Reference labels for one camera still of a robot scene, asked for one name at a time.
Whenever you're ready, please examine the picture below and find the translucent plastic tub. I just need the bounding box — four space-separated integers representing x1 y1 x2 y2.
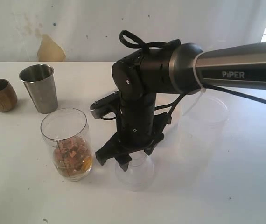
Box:
178 92 229 164

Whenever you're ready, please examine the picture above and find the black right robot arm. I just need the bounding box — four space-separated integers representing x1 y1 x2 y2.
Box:
90 40 266 171

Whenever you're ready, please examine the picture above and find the white zip tie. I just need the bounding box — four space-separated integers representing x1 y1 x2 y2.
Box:
183 51 206 116

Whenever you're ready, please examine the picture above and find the clear measuring glass jar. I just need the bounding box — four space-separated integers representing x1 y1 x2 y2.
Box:
40 108 93 182

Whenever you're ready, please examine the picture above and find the brown wooden cup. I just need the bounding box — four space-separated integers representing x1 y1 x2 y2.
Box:
0 79 18 112

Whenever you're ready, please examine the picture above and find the stainless steel cup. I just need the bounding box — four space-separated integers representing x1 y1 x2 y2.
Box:
19 64 58 114

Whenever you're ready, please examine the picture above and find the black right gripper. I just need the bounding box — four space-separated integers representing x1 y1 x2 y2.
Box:
95 92 165 172

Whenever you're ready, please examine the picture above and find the clear dome jar lid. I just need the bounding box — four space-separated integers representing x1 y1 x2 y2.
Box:
115 151 155 191

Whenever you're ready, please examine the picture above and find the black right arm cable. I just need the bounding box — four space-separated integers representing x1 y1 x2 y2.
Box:
99 29 266 126

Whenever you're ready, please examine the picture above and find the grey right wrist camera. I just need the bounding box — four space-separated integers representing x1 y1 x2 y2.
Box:
90 91 119 119

